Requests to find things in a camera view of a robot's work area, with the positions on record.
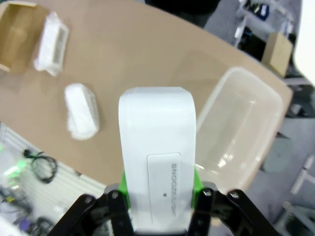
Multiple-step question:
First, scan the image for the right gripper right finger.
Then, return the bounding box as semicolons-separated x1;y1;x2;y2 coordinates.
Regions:
189;169;268;236

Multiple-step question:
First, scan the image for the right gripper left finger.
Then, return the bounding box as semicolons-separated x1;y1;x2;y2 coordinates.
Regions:
50;171;132;236

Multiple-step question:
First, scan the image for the unwrapped white alarm clock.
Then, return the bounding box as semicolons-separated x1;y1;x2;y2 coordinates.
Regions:
118;86;197;231

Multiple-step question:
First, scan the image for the bubble-wrapped white clock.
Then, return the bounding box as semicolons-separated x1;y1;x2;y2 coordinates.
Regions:
63;83;100;141
33;12;70;77

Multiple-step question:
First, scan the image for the clear plastic container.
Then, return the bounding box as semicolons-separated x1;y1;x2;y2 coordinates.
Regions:
195;66;284;195

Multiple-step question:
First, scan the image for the small brown cardboard box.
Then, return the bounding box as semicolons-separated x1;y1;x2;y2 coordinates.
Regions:
261;33;295;78

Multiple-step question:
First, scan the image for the open brown cardboard box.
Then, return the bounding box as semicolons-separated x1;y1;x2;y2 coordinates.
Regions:
0;2;49;74

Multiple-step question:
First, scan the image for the white table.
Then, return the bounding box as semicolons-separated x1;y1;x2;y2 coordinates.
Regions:
294;0;315;88

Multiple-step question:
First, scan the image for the person in black sweater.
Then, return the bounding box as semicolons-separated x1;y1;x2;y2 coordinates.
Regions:
144;0;221;17

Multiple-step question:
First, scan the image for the loose black cable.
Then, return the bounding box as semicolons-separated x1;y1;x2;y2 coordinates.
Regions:
23;148;59;184

